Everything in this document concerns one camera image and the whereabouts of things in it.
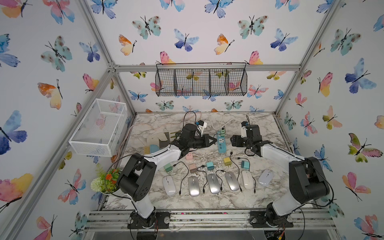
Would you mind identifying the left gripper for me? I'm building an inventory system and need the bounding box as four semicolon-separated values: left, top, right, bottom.
186;134;216;150

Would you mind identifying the teal power strip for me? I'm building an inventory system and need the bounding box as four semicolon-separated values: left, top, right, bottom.
217;133;227;154

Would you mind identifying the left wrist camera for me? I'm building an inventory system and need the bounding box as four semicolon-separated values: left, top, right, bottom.
196;120;208;136

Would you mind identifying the yellow green charger plug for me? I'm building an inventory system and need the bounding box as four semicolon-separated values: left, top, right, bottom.
223;157;233;166

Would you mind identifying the pink power strip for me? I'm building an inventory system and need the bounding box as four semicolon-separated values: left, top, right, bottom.
186;153;194;161

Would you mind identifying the black wire wall basket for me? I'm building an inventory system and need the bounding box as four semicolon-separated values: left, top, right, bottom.
153;63;248;97

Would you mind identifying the aluminium front rail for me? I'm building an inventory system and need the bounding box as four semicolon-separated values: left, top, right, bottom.
85;209;336;232

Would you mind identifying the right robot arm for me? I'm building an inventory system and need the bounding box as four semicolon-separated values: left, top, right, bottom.
230;122;332;227

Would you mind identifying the blue round object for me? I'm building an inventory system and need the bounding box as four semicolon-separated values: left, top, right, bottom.
144;145;160;155

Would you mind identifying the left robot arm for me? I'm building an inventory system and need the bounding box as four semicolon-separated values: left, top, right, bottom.
117;124;217;221

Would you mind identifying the black charging cable silver mouse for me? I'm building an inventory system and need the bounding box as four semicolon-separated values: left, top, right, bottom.
197;165;208;194

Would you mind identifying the black charging cable white mouse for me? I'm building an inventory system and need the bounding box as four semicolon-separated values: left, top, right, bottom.
173;162;190;196

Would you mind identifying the lavender mouse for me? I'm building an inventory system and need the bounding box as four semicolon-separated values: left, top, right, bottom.
258;169;275;187

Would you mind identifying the white mesh wall basket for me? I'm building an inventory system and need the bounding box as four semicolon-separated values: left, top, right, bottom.
69;99;128;157

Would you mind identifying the green charger plug front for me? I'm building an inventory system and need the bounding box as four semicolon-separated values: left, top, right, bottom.
164;164;173;173

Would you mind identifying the black cable teal strip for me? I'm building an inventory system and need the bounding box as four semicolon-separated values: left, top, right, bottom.
237;157;256;193

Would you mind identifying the pink charger plug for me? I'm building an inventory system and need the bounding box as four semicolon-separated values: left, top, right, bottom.
189;164;198;173

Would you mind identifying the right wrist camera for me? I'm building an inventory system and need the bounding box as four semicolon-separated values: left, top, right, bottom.
241;121;249;138

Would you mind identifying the white power cord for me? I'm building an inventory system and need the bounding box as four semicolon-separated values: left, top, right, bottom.
208;112;300;163

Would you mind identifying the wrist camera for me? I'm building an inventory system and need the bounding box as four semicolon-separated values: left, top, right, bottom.
196;120;208;136
241;121;249;138

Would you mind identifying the white wireless mouse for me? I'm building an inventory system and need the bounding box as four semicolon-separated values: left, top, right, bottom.
163;176;176;196

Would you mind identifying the artificial potted plant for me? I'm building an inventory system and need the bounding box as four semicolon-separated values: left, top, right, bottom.
91;164;122;195

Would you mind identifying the teal charger plug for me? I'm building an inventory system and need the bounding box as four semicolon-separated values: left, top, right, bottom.
206;162;215;171

